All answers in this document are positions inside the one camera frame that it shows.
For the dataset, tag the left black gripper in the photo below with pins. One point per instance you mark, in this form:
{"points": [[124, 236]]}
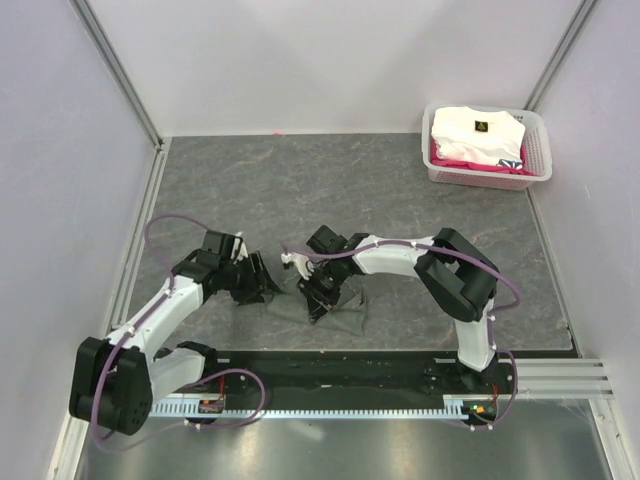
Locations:
{"points": [[257, 284]]}

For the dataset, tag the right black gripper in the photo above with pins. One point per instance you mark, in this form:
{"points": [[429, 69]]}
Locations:
{"points": [[319, 303]]}

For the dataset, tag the grey cloth napkin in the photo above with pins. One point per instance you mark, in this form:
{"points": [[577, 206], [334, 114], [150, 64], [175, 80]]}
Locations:
{"points": [[349, 315]]}

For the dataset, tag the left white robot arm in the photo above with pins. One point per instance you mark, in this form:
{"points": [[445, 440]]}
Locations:
{"points": [[118, 378]]}

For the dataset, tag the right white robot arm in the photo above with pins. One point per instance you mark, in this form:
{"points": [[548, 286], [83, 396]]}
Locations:
{"points": [[460, 279]]}

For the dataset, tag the pink folded cloth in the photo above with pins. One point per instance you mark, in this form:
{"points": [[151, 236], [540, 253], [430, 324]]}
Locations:
{"points": [[502, 168]]}

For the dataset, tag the white plastic basket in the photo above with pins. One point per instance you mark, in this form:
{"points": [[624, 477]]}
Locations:
{"points": [[535, 150]]}

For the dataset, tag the white folded shirt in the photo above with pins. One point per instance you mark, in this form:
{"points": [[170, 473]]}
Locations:
{"points": [[464, 134]]}

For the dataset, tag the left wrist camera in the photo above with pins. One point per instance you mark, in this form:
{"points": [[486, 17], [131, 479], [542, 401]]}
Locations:
{"points": [[240, 251]]}

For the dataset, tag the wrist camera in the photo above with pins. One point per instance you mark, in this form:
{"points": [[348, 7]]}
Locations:
{"points": [[303, 264], [240, 251]]}

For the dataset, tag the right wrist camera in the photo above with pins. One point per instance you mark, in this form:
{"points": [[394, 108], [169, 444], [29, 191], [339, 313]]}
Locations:
{"points": [[303, 264]]}

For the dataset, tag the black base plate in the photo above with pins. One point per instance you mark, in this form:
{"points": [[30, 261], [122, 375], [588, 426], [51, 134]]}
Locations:
{"points": [[408, 374]]}

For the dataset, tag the light blue cable duct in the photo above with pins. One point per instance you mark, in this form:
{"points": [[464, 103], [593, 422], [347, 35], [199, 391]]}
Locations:
{"points": [[325, 405]]}

